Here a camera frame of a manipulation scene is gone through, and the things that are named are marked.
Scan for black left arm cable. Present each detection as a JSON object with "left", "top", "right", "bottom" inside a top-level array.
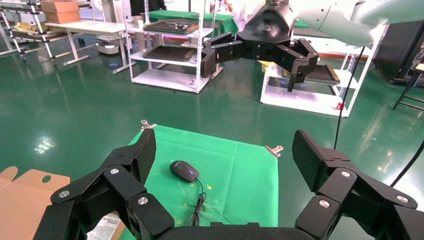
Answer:
[{"left": 390, "top": 140, "right": 424, "bottom": 188}]

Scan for black legged stand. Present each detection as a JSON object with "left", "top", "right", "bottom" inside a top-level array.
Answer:
[{"left": 392, "top": 62, "right": 424, "bottom": 112}]

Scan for dark tray with tools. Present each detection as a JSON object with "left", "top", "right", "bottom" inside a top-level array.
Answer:
[{"left": 143, "top": 19, "right": 200, "bottom": 35}]

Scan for green covered table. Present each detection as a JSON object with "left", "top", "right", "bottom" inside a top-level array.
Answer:
[{"left": 147, "top": 9, "right": 240, "bottom": 36}]

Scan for dark empty tray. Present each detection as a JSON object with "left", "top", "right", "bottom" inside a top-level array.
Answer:
[
  {"left": 283, "top": 64, "right": 341, "bottom": 86},
  {"left": 143, "top": 45, "right": 197, "bottom": 63}
]

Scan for silver binder clip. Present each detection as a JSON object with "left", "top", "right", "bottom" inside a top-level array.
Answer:
[
  {"left": 140, "top": 119, "right": 158, "bottom": 132},
  {"left": 264, "top": 145, "right": 284, "bottom": 159}
]

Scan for white printed instruction sheet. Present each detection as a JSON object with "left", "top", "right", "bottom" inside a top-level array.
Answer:
[{"left": 86, "top": 211, "right": 122, "bottom": 240}]

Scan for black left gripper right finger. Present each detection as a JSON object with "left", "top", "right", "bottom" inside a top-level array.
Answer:
[{"left": 292, "top": 129, "right": 424, "bottom": 240}]

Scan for green table cloth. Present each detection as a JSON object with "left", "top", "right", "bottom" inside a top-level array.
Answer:
[{"left": 118, "top": 125, "right": 280, "bottom": 240}]

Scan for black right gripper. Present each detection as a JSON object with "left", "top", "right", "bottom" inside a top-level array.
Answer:
[{"left": 200, "top": 3, "right": 320, "bottom": 93}]

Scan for yellow cloth pile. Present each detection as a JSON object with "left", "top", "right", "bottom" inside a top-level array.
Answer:
[{"left": 13, "top": 21, "right": 41, "bottom": 34}]

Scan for black and white tube rack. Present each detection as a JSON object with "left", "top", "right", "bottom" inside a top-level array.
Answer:
[{"left": 0, "top": 0, "right": 94, "bottom": 63}]

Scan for white work table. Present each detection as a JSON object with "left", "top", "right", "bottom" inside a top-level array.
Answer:
[{"left": 44, "top": 20, "right": 137, "bottom": 75}]

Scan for white metal shelf rack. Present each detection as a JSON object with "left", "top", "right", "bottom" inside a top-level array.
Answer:
[
  {"left": 121, "top": 0, "right": 225, "bottom": 95},
  {"left": 259, "top": 24, "right": 389, "bottom": 119}
]

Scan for brown cardboard mailer box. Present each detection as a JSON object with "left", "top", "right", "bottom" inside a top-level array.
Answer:
[{"left": 0, "top": 166, "right": 126, "bottom": 240}]

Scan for black wired computer mouse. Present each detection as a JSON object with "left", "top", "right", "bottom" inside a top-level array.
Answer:
[{"left": 169, "top": 160, "right": 208, "bottom": 228}]

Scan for grey mobile floor robot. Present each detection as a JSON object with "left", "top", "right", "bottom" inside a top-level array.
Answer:
[{"left": 95, "top": 35, "right": 122, "bottom": 56}]

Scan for closed brown cardboard carton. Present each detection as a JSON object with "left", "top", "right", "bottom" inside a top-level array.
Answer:
[{"left": 40, "top": 0, "right": 82, "bottom": 25}]

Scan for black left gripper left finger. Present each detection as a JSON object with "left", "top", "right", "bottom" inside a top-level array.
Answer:
[{"left": 33, "top": 128, "right": 175, "bottom": 240}]

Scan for black cabinet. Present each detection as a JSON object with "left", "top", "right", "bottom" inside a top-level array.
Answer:
[{"left": 375, "top": 20, "right": 424, "bottom": 84}]

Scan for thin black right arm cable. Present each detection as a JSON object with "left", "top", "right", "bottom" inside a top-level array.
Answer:
[{"left": 333, "top": 45, "right": 367, "bottom": 151}]

